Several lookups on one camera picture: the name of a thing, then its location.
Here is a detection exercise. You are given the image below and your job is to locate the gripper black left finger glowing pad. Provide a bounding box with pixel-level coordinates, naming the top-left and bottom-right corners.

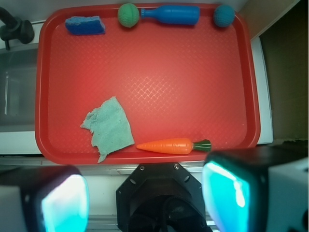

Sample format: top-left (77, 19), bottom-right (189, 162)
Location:
top-left (0, 166), bottom-right (90, 232)

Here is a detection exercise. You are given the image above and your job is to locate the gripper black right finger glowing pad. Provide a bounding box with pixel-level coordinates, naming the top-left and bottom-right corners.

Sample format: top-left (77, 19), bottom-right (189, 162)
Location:
top-left (201, 145), bottom-right (309, 232)

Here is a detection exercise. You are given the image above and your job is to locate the blue plastic bottle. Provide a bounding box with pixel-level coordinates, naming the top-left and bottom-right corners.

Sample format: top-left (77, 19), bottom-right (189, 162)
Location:
top-left (140, 5), bottom-right (200, 26)

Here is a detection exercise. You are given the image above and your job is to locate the light green cloth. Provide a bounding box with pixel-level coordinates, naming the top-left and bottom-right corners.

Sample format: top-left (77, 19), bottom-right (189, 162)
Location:
top-left (80, 96), bottom-right (135, 163)

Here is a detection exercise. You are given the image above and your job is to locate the orange toy carrot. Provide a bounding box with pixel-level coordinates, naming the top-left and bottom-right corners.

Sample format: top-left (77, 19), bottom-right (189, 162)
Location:
top-left (136, 138), bottom-right (212, 155)

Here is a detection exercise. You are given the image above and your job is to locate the red plastic tray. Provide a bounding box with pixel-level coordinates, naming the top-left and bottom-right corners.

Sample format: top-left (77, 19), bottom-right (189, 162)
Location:
top-left (35, 4), bottom-right (260, 164)

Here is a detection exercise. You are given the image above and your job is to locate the metal sink basin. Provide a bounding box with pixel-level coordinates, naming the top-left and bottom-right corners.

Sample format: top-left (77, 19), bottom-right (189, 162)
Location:
top-left (0, 44), bottom-right (38, 132)

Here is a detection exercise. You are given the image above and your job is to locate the black faucet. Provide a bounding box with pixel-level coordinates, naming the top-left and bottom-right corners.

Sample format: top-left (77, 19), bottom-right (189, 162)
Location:
top-left (0, 7), bottom-right (35, 51)

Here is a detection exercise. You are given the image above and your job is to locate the blue textured ball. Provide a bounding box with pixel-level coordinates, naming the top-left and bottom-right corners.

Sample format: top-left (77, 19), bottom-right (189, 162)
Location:
top-left (213, 5), bottom-right (235, 28)

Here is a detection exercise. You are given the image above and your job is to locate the blue sponge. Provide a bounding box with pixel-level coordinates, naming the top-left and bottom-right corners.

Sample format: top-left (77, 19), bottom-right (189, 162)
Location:
top-left (65, 16), bottom-right (106, 35)

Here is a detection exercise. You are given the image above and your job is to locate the green textured ball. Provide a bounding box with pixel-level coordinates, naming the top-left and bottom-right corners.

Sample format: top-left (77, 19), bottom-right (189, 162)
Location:
top-left (117, 3), bottom-right (140, 28)

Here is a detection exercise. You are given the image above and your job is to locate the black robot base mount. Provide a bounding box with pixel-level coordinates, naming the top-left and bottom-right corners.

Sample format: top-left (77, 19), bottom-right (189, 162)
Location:
top-left (115, 163), bottom-right (211, 232)

